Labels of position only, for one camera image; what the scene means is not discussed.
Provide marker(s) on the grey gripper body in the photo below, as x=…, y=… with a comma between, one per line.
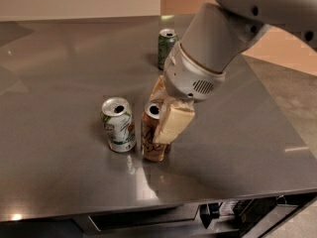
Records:
x=188, y=77

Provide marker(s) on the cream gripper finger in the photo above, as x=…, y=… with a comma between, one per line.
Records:
x=176, y=117
x=159, y=89

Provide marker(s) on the orange soda can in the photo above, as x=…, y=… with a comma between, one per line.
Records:
x=152, y=151

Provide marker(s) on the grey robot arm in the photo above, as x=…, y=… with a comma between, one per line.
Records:
x=197, y=63

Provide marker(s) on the dark green soda can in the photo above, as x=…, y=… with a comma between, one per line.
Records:
x=166, y=40

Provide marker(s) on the white green 7up can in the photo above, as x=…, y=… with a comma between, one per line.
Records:
x=118, y=123

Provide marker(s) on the grey drawer under table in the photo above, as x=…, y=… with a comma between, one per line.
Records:
x=99, y=223

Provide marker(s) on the black equipment under table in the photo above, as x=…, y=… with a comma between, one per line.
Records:
x=251, y=218

